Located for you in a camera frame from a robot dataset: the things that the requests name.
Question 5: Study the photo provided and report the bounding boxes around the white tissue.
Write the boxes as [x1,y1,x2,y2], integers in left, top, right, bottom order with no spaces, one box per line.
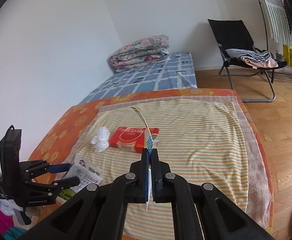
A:
[91,127,110,152]

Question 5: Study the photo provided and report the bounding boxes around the red cardboard box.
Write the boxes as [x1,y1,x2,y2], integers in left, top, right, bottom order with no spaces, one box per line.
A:
[108,126,160,153]

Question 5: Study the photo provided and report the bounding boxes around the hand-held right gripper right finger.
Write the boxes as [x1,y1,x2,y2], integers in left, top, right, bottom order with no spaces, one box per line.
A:
[151,148,275,240]

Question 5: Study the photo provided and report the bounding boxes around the yellow striped towel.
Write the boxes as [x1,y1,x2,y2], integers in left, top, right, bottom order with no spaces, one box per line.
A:
[73,95,273,240]

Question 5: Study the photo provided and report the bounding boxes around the green striped hanging towel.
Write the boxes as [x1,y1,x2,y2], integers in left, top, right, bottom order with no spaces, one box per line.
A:
[255,0,292,44]

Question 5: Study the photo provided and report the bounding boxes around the striped cloth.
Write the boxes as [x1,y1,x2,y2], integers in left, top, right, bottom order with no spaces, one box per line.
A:
[226,49,273,63]

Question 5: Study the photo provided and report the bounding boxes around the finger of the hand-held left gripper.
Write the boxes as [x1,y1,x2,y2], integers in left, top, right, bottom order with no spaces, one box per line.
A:
[44,162,73,175]
[52,176,81,190]

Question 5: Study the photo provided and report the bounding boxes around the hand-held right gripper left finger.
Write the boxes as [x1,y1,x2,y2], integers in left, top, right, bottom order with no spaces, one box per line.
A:
[18,149,151,240]

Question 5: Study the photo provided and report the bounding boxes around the pink cloth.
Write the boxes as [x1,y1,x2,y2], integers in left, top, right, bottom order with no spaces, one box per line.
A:
[241,57,279,69]

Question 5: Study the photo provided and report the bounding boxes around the white paper package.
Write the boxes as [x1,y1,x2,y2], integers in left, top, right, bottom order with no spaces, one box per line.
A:
[130,107,159,212]

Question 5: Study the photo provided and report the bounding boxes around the black drying rack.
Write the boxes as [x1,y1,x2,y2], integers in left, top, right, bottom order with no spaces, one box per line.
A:
[250,0,292,55]

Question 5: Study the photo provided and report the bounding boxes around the black folding chair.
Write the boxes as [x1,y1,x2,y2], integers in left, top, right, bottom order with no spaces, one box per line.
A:
[207,19,288,103]

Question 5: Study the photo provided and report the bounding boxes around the green white milk carton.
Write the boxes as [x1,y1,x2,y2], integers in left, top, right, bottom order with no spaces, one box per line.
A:
[61,152,104,200]

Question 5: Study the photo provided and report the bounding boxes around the folded floral quilt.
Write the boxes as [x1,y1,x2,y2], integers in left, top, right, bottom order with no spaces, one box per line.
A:
[109,34,170,70]

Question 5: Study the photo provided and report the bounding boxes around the blue plaid bed sheet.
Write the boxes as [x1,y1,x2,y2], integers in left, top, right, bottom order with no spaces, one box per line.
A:
[78,52,198,104]

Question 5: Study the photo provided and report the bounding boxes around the teal cloth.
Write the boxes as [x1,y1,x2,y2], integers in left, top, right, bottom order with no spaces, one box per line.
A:
[3,226,27,240]

